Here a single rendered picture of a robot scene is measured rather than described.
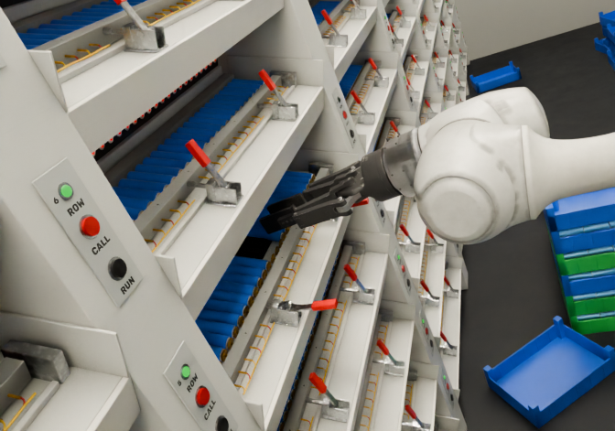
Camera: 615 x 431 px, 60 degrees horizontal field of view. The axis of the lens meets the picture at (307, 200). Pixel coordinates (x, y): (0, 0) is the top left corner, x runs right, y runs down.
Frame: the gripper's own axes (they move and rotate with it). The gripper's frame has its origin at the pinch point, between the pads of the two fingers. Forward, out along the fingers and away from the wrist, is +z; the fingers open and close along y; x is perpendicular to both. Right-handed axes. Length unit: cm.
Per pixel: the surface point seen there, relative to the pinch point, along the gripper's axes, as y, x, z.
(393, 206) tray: -45, 28, 1
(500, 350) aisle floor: -63, 99, 1
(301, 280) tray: 9.0, 7.6, -1.8
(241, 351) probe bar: 26.7, 4.1, -0.6
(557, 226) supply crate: -67, 62, -30
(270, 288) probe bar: 14.5, 4.0, -0.4
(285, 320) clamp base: 18.4, 7.4, -2.4
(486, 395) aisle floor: -45, 99, 5
